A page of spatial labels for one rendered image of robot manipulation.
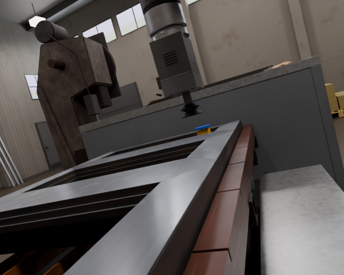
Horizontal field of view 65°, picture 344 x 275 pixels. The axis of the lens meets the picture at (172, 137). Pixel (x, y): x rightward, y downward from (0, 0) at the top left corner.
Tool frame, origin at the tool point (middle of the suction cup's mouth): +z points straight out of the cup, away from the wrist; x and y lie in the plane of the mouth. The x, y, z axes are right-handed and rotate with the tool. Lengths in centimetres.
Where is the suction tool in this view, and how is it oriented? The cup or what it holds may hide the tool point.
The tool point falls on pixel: (192, 115)
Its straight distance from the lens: 53.4
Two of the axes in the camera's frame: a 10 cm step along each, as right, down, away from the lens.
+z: 2.8, 9.6, 0.7
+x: 9.2, -2.5, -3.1
